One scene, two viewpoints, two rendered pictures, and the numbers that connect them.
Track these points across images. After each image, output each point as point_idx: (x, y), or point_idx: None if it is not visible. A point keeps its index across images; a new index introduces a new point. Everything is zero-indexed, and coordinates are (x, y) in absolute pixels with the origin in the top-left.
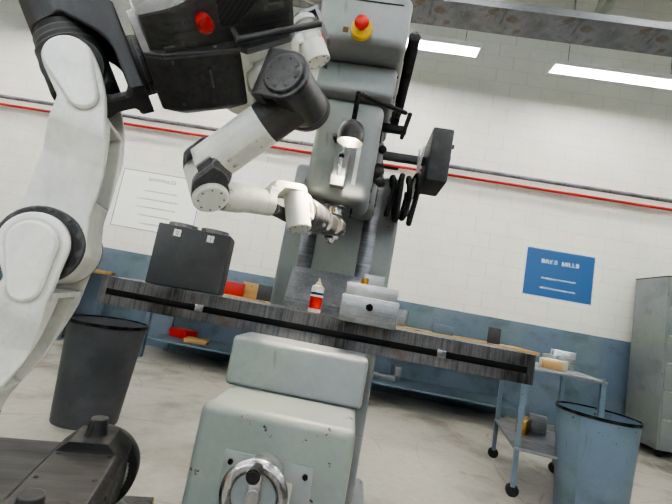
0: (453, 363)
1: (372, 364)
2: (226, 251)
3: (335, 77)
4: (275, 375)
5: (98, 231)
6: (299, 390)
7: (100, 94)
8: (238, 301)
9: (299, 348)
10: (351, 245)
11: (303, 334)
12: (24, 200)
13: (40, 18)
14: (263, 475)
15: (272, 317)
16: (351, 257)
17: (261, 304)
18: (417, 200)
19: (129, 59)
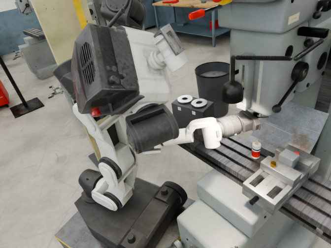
0: (328, 239)
1: (326, 166)
2: None
3: (229, 16)
4: (213, 204)
5: (126, 155)
6: (223, 215)
7: (94, 125)
8: (206, 153)
9: (220, 201)
10: (313, 85)
11: (236, 180)
12: (100, 154)
13: (68, 93)
14: None
15: (221, 167)
16: (312, 94)
17: (215, 159)
18: None
19: None
